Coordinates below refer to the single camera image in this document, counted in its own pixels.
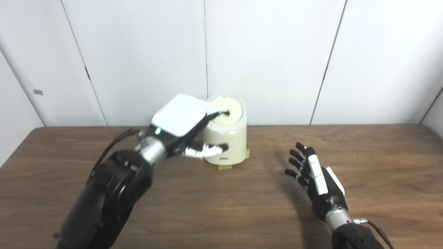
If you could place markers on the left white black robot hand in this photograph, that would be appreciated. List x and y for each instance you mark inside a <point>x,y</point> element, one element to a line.
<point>180,114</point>

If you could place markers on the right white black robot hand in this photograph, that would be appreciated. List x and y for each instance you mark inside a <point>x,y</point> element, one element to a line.
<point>322,193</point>

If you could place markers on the cream round bin lid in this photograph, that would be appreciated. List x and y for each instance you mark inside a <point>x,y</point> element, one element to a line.
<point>235,112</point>

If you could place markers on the cream-colored cylindrical bin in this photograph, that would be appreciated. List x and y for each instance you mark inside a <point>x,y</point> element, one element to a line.
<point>237,141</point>

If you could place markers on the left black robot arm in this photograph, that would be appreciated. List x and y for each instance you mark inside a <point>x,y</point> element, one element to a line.
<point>110,193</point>

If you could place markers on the black wall panel hinge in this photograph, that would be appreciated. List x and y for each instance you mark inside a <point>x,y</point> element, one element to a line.
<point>87,73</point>

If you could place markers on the grey wall label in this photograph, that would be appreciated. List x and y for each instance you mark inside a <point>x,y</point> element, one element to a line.
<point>38,92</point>

